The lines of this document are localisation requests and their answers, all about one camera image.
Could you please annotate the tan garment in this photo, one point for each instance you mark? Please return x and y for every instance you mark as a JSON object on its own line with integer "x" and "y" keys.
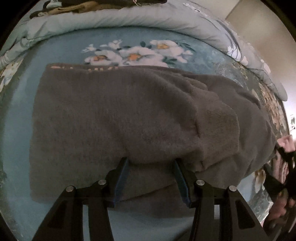
{"x": 69, "y": 8}

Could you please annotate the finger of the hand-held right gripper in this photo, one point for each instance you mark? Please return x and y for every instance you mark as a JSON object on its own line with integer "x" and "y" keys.
{"x": 285, "y": 155}

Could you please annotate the light blue daisy quilt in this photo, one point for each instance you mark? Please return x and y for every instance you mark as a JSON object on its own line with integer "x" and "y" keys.
{"x": 138, "y": 18}

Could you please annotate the folded pink garment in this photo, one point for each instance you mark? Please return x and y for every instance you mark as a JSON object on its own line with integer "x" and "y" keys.
{"x": 286, "y": 142}

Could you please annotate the teal floral bed sheet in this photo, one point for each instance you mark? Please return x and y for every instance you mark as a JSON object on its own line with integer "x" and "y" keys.
{"x": 23, "y": 115}

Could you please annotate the grey knit sweater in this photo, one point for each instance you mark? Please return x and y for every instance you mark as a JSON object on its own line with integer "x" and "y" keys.
{"x": 115, "y": 115}

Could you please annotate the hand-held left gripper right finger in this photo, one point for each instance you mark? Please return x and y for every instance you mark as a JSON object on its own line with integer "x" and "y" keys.
{"x": 182, "y": 187}

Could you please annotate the person's right hand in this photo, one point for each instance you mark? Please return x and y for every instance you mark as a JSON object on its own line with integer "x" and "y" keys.
{"x": 277, "y": 213}

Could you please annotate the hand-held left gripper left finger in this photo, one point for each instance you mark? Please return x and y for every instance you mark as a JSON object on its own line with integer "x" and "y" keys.
{"x": 121, "y": 180}

